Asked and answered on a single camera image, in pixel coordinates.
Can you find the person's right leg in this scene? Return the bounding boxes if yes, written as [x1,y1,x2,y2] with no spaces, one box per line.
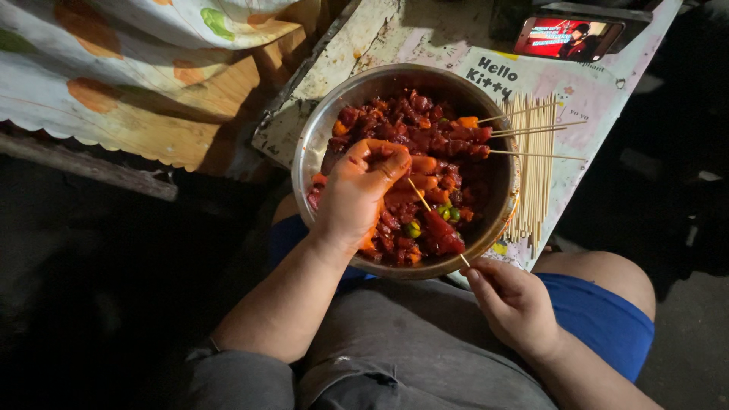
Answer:
[531,251,657,322]

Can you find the person's right hand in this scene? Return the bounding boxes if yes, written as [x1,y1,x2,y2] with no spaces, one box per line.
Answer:
[460,259,563,361]

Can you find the round steel bowl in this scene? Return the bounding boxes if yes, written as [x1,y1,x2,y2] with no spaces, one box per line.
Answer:
[291,63,521,281]

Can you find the printed pink small table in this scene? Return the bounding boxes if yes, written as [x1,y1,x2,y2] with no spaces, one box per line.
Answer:
[251,0,684,287]

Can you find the person's grey shirt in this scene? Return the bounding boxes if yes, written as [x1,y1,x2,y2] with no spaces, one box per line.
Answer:
[181,278,560,410]

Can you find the floral white tablecloth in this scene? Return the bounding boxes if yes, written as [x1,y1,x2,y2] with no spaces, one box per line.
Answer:
[0,0,321,173]

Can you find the person's blue shorts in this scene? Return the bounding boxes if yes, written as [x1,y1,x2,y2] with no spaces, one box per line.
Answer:
[267,214,656,383]

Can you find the smartphone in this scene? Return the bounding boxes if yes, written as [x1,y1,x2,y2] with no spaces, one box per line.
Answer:
[513,15,626,63]

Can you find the pile of bare bamboo sticks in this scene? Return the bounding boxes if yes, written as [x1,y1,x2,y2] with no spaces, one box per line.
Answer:
[497,93,563,260]

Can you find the person's left leg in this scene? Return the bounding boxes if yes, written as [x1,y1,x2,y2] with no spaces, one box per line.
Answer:
[271,192,301,227]

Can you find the heap of marinated meat pieces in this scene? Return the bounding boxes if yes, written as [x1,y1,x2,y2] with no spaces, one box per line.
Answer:
[308,90,493,267]

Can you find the wooden table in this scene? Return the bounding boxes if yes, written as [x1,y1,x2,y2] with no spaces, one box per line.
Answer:
[0,0,365,203]

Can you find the person's left hand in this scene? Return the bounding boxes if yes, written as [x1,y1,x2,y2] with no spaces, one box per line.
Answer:
[312,138,439,254]

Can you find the bamboo skewer with meat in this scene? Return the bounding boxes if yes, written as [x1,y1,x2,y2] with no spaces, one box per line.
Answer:
[450,120,588,143]
[406,178,472,268]
[447,142,587,162]
[456,102,563,129]
[450,126,568,146]

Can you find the person's leg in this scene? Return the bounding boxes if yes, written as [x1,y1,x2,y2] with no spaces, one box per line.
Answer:
[271,192,301,227]
[531,251,657,322]

